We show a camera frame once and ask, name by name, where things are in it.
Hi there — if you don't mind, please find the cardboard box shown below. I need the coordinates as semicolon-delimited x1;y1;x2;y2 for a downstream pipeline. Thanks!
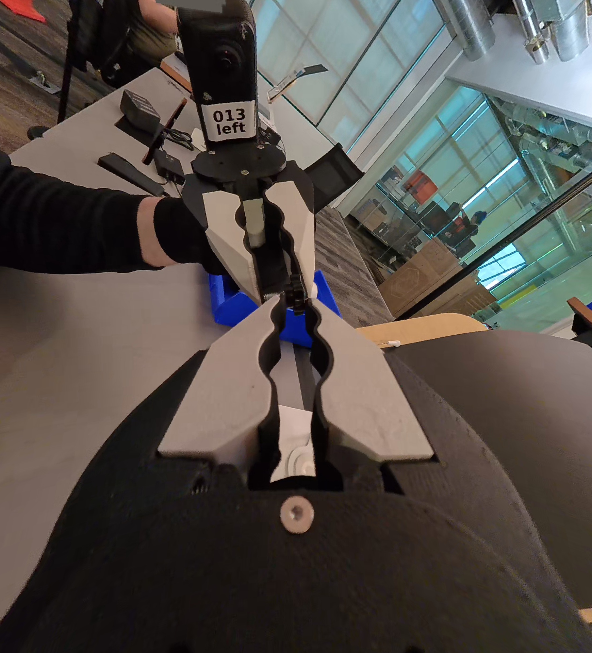
378;237;497;319

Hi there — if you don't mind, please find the person's left hand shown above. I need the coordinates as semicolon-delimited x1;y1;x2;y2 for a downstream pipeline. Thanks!
152;196;228;277

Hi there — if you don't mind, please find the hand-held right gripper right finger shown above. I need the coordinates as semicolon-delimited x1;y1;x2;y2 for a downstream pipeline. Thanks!
303;300;435;469

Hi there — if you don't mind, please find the orange traffic cone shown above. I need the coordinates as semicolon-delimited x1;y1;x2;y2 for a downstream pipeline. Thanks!
0;0;47;23

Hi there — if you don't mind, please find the black office chair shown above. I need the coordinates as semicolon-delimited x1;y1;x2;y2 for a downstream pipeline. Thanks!
306;144;365;208

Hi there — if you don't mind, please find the small black box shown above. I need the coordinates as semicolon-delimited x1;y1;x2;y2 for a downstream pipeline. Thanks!
153;149;185;185

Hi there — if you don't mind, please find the black star knob screw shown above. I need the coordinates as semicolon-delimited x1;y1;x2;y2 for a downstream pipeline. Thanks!
285;274;308;313

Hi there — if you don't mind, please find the spiral metal duct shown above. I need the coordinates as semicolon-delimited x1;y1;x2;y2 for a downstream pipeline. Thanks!
436;0;497;62

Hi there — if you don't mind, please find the black power adapter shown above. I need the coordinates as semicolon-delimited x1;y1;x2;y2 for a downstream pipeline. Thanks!
119;89;162;135

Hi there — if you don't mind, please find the dark divider panel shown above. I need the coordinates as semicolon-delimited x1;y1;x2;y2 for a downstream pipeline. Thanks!
356;313;592;625

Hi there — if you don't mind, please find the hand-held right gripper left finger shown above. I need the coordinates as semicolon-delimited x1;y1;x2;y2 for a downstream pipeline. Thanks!
157;294;282;475

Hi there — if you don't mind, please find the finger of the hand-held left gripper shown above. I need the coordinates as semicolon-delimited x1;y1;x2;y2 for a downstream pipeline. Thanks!
263;181;319;302
200;192;266;307

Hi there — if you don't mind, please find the wooden stick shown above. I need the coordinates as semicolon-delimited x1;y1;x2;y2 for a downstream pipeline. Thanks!
142;97;188;166

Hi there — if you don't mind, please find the angled desk lamp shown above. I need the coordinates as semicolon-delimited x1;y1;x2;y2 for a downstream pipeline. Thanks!
267;64;328;104

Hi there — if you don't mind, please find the person's left forearm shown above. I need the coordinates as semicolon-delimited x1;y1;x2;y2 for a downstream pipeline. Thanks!
0;115;180;274

